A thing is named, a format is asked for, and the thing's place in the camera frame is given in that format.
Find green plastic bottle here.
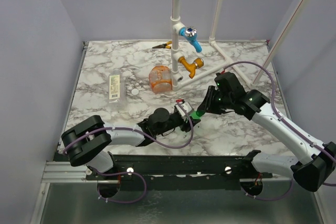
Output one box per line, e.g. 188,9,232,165
190,111,205,120

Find orange label tea bottle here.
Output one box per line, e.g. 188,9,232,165
149,65,172,93

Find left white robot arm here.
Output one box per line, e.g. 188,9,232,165
61,106,201,179

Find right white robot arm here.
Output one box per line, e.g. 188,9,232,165
197,86,335,192

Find white round bottle cap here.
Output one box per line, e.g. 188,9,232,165
132,89,139,95

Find clear square water bottle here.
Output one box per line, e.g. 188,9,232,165
108,69,125,105

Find brass yellow faucet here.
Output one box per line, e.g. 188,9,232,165
178,56,204,79

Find blue plastic faucet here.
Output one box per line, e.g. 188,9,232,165
179,26,202,53

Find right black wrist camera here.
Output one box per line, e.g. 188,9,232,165
214,72,246,100

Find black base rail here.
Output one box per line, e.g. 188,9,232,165
85,155,275,195

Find yellow handled pliers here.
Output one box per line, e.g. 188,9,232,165
152,41,172,49

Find white PVC pipe frame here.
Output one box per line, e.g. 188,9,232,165
170,0,309,91

